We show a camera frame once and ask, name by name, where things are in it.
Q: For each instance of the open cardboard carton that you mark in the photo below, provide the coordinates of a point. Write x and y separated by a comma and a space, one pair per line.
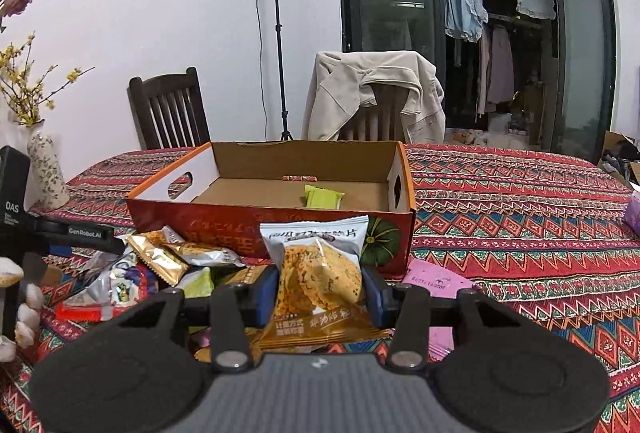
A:
617, 153

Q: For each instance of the dark wooden chair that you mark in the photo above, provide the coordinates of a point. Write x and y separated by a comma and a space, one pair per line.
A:
170, 113

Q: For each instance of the brown carton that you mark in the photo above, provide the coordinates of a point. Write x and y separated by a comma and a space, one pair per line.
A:
534, 110

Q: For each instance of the beige jacket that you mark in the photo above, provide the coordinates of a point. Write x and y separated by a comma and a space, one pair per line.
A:
340, 93

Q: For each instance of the gold foil snack packet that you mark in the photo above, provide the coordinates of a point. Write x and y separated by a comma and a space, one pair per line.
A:
240, 274
157, 259

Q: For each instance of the person's left hand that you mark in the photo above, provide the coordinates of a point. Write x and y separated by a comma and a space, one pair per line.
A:
31, 297

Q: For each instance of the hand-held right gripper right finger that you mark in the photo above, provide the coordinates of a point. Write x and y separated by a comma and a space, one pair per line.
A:
373, 303

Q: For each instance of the hanging pale pink clothes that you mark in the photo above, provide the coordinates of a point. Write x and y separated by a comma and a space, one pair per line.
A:
497, 68

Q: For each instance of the white orange cracker packet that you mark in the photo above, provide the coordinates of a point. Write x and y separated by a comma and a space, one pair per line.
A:
320, 273

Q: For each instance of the yellow flower branches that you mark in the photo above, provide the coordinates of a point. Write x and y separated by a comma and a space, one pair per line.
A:
27, 83

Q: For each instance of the black light stand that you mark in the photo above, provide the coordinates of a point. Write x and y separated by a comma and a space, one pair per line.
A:
278, 38

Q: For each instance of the pale green snack packet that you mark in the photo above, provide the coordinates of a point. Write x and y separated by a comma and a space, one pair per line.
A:
197, 282

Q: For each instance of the pink packet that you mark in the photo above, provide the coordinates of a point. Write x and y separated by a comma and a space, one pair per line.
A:
447, 343
440, 279

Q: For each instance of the floral ceramic vase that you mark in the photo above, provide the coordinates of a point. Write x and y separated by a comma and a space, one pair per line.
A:
47, 168

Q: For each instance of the gold white snack packet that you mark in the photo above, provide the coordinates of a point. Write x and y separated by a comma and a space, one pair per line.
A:
207, 254

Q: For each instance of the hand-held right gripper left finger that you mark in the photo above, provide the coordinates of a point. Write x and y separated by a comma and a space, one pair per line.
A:
265, 300

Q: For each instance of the wooden chair under jacket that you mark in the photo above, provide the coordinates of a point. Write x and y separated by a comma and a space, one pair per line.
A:
372, 114

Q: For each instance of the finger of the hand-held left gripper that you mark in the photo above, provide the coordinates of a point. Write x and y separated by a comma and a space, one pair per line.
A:
80, 231

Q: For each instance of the purple tissue pack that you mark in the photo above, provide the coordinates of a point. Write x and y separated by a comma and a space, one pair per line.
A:
634, 213

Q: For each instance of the silver cartoon print packet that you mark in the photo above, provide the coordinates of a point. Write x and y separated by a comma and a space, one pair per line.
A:
120, 287

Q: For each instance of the orange printed cardboard box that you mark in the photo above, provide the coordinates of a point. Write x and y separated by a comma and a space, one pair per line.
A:
225, 219

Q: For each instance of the red snack packet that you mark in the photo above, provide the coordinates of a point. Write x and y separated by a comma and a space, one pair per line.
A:
75, 311

